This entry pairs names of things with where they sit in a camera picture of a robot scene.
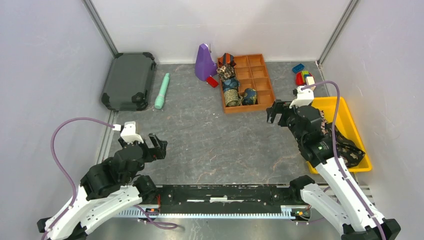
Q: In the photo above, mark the aluminium rail frame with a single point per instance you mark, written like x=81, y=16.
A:
x=144, y=211

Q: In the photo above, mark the rolled brown floral tie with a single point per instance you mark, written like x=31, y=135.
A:
x=226, y=71

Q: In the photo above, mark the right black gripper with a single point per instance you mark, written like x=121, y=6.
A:
x=279, y=106

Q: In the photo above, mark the small red block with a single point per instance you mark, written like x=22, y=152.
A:
x=212, y=82

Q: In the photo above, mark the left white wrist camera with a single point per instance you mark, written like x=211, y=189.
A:
x=128, y=132

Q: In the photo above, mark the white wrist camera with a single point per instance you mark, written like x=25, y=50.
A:
x=303, y=97
x=128, y=132

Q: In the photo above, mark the rolled olive patterned tie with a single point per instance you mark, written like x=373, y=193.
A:
x=232, y=98

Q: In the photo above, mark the rolled blue patterned tie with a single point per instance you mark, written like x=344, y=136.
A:
x=230, y=84

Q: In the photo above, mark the purple metronome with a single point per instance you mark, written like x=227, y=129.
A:
x=205, y=66

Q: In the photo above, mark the colourful toy block stack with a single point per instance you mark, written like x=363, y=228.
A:
x=304, y=78

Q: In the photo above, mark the orange compartment tray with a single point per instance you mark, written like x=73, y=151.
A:
x=252, y=73

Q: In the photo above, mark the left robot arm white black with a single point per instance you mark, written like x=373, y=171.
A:
x=105, y=190

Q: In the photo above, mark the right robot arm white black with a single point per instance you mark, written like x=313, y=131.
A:
x=352, y=214

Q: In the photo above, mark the rolled navy gold tie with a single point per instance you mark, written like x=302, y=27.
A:
x=249, y=97

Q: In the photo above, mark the blue toy brick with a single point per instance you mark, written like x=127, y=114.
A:
x=298, y=68

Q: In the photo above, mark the rolled orange black tie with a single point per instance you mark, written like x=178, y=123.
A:
x=226, y=59

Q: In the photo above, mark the dark green suitcase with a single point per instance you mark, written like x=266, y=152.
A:
x=128, y=82

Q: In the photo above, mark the yellow plastic bin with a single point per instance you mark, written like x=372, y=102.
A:
x=345, y=124

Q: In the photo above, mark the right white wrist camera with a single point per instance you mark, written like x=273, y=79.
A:
x=303, y=97

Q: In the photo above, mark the dark paisley ties in bin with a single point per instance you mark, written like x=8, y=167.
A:
x=347, y=149

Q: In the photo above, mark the mint green flashlight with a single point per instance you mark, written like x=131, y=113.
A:
x=160, y=99

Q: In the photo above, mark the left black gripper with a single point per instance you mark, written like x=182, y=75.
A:
x=159, y=151

